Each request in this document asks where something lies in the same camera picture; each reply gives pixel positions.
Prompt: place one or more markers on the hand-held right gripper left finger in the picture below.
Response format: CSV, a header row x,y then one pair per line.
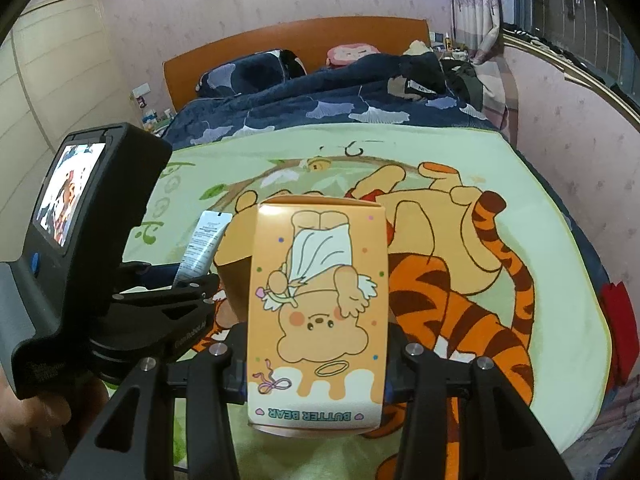
x,y
235,375

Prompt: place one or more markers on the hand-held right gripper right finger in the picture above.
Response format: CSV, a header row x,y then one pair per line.
x,y
395,375

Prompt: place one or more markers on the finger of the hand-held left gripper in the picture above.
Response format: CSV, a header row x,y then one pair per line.
x,y
190,292
150,271

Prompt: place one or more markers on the pale blue cream tube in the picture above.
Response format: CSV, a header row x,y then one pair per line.
x,y
205,245

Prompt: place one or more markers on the orange bear print box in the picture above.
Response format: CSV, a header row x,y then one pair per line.
x,y
320,310

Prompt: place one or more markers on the person's left hand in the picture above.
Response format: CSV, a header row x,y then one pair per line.
x,y
35,420

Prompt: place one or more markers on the spray bottle on nightstand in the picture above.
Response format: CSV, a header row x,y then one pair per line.
x,y
156,119

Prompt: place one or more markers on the cream wardrobe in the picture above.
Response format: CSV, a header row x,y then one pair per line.
x,y
45,85

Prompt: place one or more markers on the green cartoon printed blanket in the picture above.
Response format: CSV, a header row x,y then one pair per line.
x,y
450,185

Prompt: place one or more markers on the wooden bed headboard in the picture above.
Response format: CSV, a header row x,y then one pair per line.
x,y
190,70

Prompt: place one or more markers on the patterned storage bags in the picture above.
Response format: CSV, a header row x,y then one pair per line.
x,y
600,435

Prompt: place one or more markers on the navy leaf print pillow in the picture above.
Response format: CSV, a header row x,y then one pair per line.
x,y
240,75

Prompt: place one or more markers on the navy leaf print duvet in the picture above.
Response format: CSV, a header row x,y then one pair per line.
x,y
310,105

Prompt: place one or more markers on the red cloth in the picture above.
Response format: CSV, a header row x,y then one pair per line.
x,y
620,320

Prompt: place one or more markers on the black and white plush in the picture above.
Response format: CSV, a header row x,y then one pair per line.
x,y
295,64

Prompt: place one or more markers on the pink plush toy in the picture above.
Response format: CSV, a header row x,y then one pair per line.
x,y
352,54

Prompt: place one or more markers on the dark clothes pile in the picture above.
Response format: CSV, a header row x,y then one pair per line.
x,y
430,77

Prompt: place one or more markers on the beige plush toy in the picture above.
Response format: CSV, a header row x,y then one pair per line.
x,y
419,48

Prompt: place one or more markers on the floral curtain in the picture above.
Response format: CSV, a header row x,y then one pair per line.
x,y
475,10

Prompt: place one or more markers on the dark window with gold ledge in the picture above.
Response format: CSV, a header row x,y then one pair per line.
x,y
580,35

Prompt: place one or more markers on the white wall socket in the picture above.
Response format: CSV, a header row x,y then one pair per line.
x,y
141,90

